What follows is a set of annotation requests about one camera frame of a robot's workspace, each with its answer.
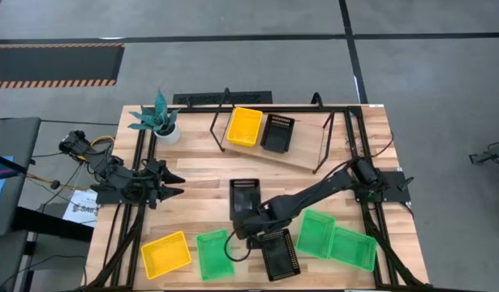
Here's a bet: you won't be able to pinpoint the dark arm power cable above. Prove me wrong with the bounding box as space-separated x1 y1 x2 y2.
369 128 396 160

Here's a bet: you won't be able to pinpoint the black metal stand legs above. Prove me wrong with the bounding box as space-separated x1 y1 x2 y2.
468 140 499 165

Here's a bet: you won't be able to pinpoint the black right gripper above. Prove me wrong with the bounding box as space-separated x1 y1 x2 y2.
234 213 277 250

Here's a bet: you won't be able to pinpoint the black looped gripper cable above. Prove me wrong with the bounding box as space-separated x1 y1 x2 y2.
224 232 254 263

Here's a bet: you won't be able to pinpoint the wooden shelf with black frame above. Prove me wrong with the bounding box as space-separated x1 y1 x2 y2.
209 87 337 175

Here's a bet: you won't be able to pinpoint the yellow plastic basket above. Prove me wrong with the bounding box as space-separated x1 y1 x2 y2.
140 230 192 281
226 106 264 148

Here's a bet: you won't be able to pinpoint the black plastic basket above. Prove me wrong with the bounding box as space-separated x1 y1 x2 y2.
228 178 261 222
257 228 302 282
260 113 296 154

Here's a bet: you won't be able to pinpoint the yellow cable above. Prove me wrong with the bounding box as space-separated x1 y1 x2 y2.
25 135 116 192

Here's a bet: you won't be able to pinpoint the black perforated floor grate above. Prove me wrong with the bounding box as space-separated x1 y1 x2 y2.
172 90 273 105

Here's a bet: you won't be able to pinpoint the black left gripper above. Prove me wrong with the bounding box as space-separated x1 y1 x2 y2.
145 159 186 210

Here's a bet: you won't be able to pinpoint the black desk base beam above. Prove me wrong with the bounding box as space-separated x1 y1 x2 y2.
11 205 95 244

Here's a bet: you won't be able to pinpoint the black hazard-striped floor mat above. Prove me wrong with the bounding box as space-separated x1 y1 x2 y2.
0 42 126 89

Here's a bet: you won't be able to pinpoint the green snake plant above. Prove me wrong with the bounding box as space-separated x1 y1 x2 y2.
127 89 181 137

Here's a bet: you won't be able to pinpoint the white plant pot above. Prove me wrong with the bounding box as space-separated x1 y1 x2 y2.
153 121 182 146

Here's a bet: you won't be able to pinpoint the grey side desk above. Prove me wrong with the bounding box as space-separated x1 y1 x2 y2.
0 116 42 237

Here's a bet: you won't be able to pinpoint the green plastic basket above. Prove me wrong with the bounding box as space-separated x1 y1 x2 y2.
196 229 236 282
295 208 338 260
328 225 379 273

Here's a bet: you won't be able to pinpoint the white printed paper sheet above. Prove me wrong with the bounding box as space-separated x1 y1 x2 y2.
62 189 100 228

